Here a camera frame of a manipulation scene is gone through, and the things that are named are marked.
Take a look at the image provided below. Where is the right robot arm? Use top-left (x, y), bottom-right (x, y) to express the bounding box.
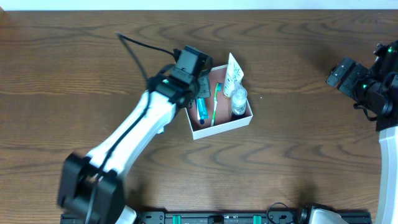
top-left (326, 42), bottom-right (397, 224)

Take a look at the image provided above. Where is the green white toothbrush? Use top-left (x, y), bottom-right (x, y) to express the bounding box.
top-left (211, 82), bottom-right (222, 127)

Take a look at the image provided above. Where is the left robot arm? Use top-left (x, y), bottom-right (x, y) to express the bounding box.
top-left (57, 45), bottom-right (212, 224)

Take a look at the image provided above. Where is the black mounting rail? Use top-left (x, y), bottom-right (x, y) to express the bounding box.
top-left (60, 211), bottom-right (372, 224)

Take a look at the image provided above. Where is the white cardboard box pink inside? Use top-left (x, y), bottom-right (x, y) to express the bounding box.
top-left (185, 65), bottom-right (253, 140)

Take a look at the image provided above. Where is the teal toothpaste tube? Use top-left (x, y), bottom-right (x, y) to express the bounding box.
top-left (195, 98), bottom-right (209, 121)

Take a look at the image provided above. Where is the clear spray bottle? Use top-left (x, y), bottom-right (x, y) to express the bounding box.
top-left (231, 82), bottom-right (248, 121)

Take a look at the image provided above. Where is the blue disposable razor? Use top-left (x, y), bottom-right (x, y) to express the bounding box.
top-left (197, 108), bottom-right (205, 124)

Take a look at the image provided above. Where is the white cream tube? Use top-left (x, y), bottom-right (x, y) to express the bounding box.
top-left (223, 53), bottom-right (244, 98)

